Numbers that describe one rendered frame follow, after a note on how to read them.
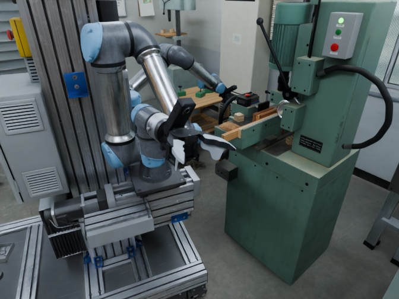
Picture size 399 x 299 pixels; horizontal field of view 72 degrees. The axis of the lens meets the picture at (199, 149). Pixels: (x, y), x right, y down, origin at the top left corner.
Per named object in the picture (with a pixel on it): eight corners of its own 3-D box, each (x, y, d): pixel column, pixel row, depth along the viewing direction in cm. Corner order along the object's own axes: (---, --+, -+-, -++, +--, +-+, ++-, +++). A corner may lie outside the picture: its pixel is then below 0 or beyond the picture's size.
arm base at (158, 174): (142, 186, 119) (140, 167, 114) (136, 168, 131) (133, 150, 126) (176, 178, 124) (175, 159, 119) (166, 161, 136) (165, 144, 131)
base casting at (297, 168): (273, 128, 195) (275, 116, 190) (356, 161, 157) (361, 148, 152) (228, 148, 170) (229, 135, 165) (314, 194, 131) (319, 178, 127)
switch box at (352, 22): (328, 53, 117) (338, 11, 109) (352, 57, 110) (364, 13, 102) (320, 56, 113) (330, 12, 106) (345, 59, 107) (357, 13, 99)
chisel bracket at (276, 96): (275, 101, 163) (278, 87, 159) (296, 108, 154) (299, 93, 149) (268, 104, 159) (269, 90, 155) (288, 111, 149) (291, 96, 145)
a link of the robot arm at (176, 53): (184, 43, 160) (229, 84, 195) (173, 41, 167) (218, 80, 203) (174, 61, 160) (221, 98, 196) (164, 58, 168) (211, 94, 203)
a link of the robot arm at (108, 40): (148, 164, 115) (132, 21, 88) (113, 177, 108) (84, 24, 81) (135, 152, 124) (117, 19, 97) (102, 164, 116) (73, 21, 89)
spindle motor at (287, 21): (281, 63, 158) (290, 1, 143) (309, 68, 146) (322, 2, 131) (261, 67, 148) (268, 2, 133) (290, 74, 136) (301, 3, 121)
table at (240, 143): (267, 106, 196) (268, 98, 193) (306, 119, 176) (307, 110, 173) (202, 130, 162) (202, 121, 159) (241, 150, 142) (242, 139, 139)
